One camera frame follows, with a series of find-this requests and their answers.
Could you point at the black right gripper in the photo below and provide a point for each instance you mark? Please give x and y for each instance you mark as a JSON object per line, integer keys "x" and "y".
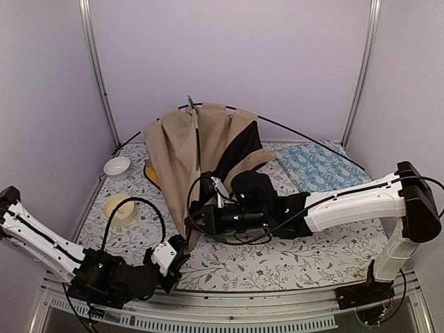
{"x": 211, "y": 224}

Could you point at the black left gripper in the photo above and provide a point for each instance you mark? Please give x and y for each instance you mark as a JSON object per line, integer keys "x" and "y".
{"x": 173, "y": 276}

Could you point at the beige pet tent fabric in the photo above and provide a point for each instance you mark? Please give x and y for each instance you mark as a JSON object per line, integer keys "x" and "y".
{"x": 229, "y": 144}

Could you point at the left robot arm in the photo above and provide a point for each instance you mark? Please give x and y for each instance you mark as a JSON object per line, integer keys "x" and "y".
{"x": 59, "y": 255}

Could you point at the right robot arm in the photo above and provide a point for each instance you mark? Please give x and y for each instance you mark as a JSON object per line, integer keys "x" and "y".
{"x": 403, "y": 194}

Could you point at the yellow bear bowl stand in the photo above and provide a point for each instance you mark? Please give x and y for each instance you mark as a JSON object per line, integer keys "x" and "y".
{"x": 150, "y": 175}

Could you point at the floral white table mat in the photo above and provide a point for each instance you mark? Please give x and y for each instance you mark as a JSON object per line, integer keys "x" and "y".
{"x": 334, "y": 256}

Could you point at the cream paw print bowl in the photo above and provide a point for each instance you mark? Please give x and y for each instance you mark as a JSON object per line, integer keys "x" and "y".
{"x": 124, "y": 216}

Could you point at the white ceramic bowl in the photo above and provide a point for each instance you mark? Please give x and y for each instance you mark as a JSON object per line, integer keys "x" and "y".
{"x": 118, "y": 168}

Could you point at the blue snowman print cushion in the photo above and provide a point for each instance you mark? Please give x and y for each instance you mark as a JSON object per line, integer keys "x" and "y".
{"x": 321, "y": 168}

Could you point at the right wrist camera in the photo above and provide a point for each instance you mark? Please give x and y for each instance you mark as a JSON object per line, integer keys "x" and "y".
{"x": 214, "y": 186}

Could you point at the aluminium front rail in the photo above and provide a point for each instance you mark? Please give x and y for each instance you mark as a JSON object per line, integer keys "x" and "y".
{"x": 309, "y": 310}

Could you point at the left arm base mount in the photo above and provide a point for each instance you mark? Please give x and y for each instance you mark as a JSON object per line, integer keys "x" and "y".
{"x": 88, "y": 295}

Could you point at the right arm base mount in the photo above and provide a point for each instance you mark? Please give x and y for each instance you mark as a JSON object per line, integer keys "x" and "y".
{"x": 364, "y": 293}

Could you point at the aluminium left corner post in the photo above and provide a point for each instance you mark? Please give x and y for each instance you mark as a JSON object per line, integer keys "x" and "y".
{"x": 88, "y": 28}

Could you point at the aluminium corner post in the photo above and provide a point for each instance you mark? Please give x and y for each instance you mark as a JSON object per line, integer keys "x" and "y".
{"x": 88, "y": 28}
{"x": 369, "y": 43}

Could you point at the aluminium right corner post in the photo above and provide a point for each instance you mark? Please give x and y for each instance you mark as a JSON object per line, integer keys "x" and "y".
{"x": 369, "y": 43}

